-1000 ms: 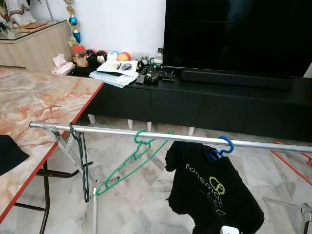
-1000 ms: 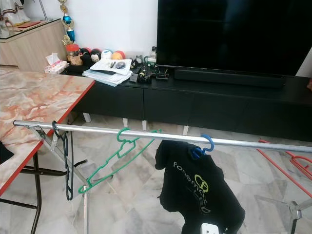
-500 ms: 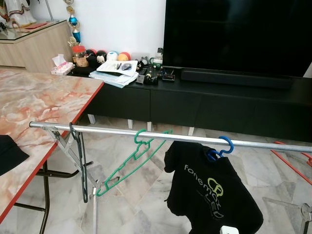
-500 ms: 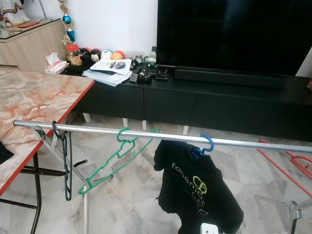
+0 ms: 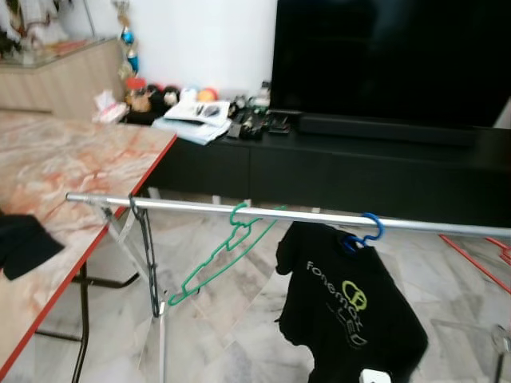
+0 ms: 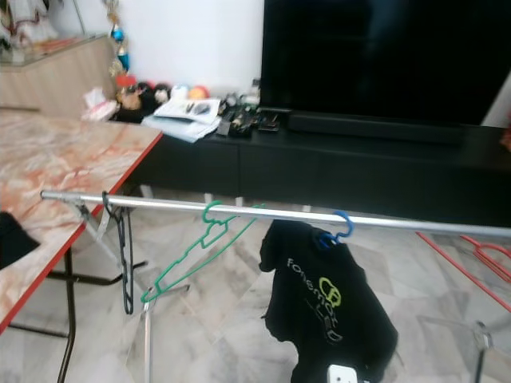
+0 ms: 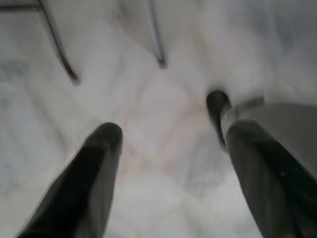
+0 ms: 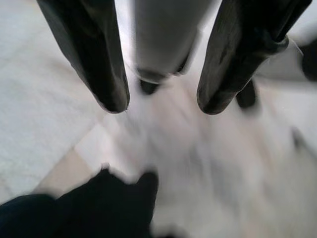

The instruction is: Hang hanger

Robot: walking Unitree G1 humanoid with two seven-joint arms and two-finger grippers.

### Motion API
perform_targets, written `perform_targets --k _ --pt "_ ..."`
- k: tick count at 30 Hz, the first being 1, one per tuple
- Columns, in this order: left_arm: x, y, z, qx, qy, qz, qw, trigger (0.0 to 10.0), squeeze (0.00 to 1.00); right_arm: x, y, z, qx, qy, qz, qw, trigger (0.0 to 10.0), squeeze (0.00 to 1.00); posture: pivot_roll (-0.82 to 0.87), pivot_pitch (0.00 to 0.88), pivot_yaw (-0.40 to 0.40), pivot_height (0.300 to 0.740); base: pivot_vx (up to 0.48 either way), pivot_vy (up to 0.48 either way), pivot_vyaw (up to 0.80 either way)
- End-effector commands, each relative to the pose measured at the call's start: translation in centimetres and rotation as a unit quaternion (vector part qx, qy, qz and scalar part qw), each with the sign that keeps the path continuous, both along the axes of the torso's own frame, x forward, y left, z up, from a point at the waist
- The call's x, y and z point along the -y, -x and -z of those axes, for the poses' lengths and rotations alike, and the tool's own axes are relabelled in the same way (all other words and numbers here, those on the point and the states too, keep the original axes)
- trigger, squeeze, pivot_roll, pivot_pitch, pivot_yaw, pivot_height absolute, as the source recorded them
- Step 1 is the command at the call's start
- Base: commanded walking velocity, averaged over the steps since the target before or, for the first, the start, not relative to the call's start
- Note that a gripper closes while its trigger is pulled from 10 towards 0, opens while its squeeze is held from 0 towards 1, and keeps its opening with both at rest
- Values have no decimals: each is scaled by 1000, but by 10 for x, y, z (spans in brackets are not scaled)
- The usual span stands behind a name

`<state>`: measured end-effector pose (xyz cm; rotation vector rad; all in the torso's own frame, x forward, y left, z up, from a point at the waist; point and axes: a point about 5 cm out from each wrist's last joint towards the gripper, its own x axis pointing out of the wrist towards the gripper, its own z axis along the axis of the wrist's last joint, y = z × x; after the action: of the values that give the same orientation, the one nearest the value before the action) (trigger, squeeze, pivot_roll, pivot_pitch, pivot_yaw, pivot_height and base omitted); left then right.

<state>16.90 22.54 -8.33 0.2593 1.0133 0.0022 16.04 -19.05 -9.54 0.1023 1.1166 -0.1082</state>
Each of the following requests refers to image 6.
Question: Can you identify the green wire hanger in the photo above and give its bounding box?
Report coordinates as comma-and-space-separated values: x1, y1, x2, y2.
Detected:
140, 199, 270, 304

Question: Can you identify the blue plastic hanger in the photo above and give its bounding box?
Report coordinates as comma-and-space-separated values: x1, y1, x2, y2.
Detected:
315, 209, 355, 251

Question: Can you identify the red plastic hanger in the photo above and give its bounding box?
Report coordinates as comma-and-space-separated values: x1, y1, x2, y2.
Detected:
415, 230, 511, 314

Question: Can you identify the black jacket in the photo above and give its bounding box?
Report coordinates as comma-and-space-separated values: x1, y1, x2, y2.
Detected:
0, 211, 42, 270

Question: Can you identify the marble-top folding table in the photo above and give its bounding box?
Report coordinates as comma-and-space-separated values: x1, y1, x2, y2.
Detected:
0, 110, 165, 383

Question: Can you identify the light wooden sideboard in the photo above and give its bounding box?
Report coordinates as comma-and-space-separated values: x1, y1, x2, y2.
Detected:
0, 35, 118, 120

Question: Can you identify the white tissue packet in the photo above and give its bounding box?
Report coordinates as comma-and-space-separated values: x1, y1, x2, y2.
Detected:
84, 86, 121, 122

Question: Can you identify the jar with red lid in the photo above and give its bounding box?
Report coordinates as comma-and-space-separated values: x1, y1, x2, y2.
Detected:
114, 73, 145, 113

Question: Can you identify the silver metal clothes rack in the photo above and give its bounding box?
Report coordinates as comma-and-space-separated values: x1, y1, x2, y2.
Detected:
40, 189, 511, 383

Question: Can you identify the black round plush toy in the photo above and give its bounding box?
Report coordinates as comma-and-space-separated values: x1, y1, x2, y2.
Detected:
140, 80, 172, 106

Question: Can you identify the blue hanging ornament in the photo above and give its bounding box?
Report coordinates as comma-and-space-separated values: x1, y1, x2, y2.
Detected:
104, 0, 133, 74

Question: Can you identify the white paper stack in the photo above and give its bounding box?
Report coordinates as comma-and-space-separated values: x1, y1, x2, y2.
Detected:
142, 96, 223, 144

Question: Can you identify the small clear bottle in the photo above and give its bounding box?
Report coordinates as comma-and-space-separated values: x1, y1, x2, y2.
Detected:
246, 77, 263, 107

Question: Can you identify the black TV cabinet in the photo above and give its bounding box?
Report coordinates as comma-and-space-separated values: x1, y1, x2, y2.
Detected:
112, 108, 511, 229

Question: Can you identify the black printed T-shirt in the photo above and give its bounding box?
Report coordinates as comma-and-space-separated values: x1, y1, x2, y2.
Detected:
259, 219, 401, 383

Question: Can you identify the black soundbar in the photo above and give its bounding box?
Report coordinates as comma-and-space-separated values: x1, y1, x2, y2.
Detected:
287, 111, 469, 147

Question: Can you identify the black flat television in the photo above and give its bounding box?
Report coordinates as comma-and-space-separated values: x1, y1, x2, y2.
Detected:
259, 0, 511, 128

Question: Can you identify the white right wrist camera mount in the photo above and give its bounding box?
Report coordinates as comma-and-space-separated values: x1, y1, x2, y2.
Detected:
327, 365, 361, 383

